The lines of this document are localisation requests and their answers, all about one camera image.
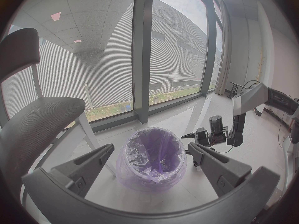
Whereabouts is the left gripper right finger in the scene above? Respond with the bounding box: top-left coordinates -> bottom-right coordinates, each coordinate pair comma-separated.
188,142 -> 253,197

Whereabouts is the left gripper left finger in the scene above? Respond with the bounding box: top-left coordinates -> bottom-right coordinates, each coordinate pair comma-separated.
49,143 -> 115,197

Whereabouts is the purple plastic bag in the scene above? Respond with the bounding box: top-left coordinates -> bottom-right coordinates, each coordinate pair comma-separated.
116,126 -> 187,192

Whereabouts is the white trash bin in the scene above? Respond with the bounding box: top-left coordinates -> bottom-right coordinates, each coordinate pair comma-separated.
123,127 -> 186,185

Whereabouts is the small black table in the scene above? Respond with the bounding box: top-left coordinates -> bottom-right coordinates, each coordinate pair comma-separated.
230,81 -> 249,99

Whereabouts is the grey padded white chair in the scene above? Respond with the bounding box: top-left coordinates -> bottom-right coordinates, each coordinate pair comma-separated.
0,28 -> 117,195

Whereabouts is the white curtain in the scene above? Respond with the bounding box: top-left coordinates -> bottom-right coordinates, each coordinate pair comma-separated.
213,0 -> 232,95

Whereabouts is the wooden coat stand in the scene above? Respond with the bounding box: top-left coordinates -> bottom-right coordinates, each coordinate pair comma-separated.
253,47 -> 267,81

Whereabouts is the window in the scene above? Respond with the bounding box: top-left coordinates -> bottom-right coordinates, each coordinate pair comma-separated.
0,0 -> 225,131

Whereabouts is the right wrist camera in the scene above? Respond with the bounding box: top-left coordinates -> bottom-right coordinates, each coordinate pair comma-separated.
196,127 -> 208,139

